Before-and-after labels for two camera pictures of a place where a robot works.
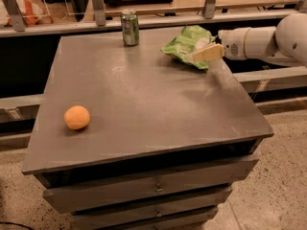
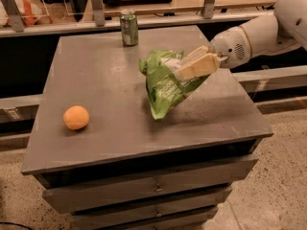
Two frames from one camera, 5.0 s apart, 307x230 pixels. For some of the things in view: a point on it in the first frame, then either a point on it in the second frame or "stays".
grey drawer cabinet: (128, 136) stays
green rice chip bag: (192, 38) to (165, 85)
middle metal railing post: (98, 5) stays
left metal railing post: (12, 9) stays
